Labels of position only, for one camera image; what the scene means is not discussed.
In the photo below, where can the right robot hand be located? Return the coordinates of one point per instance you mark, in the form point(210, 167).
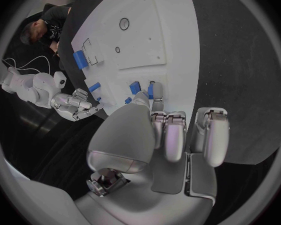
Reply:
point(67, 105)

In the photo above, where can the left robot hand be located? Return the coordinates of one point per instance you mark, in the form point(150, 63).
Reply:
point(135, 172)

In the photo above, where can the blue plug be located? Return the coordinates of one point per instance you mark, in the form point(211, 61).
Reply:
point(150, 92)

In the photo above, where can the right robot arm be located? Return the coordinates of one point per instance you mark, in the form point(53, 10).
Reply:
point(42, 82)

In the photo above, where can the white task board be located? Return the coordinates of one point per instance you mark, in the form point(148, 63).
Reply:
point(140, 60)

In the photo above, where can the small blue peg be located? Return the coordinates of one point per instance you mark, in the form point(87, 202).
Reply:
point(128, 100)
point(98, 98)

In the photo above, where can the blue cylinder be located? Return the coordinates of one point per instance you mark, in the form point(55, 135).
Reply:
point(94, 87)

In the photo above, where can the large blue block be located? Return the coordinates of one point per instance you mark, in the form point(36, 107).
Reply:
point(80, 60)

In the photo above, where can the person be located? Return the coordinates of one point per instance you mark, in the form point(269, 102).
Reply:
point(52, 20)

